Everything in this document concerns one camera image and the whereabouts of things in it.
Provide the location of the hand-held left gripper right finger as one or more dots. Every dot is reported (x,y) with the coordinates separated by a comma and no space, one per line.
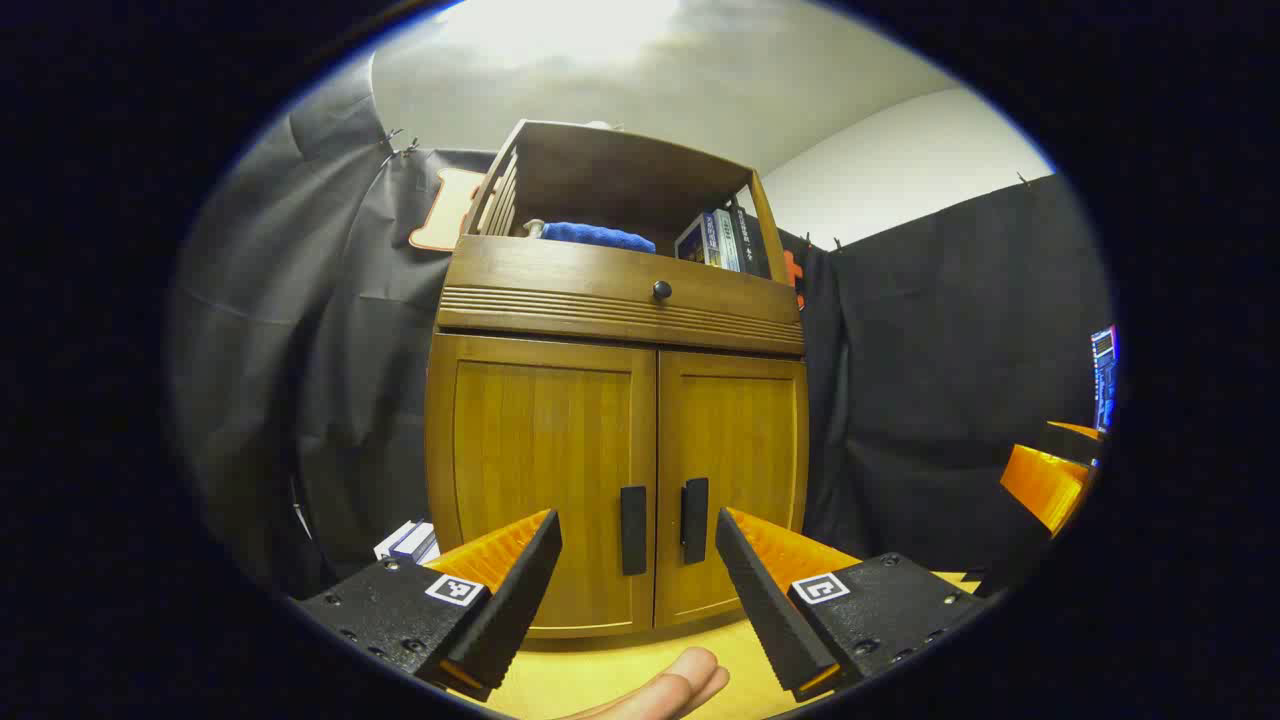
(755,600)

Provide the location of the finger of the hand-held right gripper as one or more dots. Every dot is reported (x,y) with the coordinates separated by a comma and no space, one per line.
(1045,485)
(1075,440)

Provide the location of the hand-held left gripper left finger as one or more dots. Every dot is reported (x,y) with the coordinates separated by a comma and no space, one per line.
(520,600)

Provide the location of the wooden shoe cabinet door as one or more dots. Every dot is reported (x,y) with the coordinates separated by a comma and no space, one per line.
(540,440)
(740,430)

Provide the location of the wooden double-door shoe cabinet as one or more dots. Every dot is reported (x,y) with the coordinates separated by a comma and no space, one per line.
(600,180)

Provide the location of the computer monitor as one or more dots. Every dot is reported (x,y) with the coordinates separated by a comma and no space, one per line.
(1104,380)

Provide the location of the white blue box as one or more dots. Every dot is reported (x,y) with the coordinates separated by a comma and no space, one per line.
(410,542)

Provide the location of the black backdrop cloth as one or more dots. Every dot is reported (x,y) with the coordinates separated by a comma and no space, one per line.
(950,330)

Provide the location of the wooden drawer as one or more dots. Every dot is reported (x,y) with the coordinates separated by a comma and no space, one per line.
(560,270)

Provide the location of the grey book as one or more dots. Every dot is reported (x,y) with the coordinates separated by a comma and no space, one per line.
(727,240)

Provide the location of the blue white book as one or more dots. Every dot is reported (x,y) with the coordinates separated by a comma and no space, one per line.
(698,240)

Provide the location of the blue towel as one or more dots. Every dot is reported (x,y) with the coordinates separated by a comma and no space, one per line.
(600,237)

